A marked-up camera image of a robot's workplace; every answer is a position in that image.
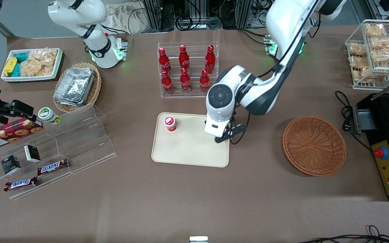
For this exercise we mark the red tartan cookie box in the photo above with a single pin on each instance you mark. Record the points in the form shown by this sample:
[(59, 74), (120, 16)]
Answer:
[(12, 132)]

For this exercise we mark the red lidded small cup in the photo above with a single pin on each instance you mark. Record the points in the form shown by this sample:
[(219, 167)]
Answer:
[(170, 123)]

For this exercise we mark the round brown wicker basket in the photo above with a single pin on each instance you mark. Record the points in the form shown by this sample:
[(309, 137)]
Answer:
[(314, 146)]

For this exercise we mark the beige cloth bag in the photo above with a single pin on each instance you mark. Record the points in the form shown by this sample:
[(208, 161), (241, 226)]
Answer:
[(127, 18)]

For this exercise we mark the red cola bottle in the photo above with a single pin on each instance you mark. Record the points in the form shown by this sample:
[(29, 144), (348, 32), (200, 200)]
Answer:
[(184, 59), (185, 82), (204, 81), (166, 84), (164, 62), (210, 60)]

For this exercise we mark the large clear cracker bag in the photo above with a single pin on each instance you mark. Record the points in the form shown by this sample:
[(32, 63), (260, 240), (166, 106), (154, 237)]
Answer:
[(39, 63)]

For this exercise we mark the yellow emergency stop control panel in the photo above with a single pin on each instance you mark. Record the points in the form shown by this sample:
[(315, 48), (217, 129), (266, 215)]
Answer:
[(388, 168)]

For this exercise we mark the yellow snack packet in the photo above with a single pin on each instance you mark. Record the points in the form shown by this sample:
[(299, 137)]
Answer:
[(10, 66)]

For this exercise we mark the white rectangular plastic bin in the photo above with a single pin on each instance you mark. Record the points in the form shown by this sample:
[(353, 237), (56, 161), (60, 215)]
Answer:
[(32, 78)]

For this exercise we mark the clear acrylic bottle rack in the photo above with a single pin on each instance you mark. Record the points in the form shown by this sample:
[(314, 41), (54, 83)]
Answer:
[(194, 91)]

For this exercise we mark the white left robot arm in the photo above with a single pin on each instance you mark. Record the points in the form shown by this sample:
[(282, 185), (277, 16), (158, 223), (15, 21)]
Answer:
[(282, 23)]

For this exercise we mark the clear bagged cracker pack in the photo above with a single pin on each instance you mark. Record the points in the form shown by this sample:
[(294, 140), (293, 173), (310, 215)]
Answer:
[(358, 49), (358, 61), (375, 30), (362, 75), (383, 50)]

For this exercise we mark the aluminium frame rack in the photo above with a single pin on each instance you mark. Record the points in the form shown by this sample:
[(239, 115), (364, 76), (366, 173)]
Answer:
[(154, 13)]

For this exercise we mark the silver foil container stack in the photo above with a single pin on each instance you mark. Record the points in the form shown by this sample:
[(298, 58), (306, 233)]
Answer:
[(74, 86)]

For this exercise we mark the black machine with grey parts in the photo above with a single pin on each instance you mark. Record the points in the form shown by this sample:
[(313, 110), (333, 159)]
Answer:
[(382, 116)]

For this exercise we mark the beige plastic tray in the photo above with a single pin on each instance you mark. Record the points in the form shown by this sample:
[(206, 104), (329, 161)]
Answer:
[(187, 148)]

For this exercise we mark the green white lidded cup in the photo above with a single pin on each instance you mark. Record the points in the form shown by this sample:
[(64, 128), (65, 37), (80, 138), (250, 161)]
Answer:
[(47, 114)]

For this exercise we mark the small black white box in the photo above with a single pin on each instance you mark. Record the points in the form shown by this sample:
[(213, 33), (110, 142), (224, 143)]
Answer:
[(32, 154)]

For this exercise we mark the small black cocoa box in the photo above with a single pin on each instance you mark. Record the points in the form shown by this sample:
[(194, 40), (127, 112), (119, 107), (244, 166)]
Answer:
[(10, 165)]

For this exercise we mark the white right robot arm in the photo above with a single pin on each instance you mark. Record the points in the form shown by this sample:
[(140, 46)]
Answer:
[(93, 20)]

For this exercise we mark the brown snickers bar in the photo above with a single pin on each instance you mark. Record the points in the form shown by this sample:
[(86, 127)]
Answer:
[(52, 167), (20, 184)]

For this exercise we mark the clear acrylic stepped shelf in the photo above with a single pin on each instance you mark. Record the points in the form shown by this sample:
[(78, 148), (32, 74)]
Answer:
[(79, 141)]

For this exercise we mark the oval light wicker basket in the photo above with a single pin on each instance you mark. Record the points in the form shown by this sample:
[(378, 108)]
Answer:
[(95, 91)]

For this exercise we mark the teal snack packet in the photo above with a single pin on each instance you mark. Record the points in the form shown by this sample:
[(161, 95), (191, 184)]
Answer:
[(16, 70), (22, 56)]

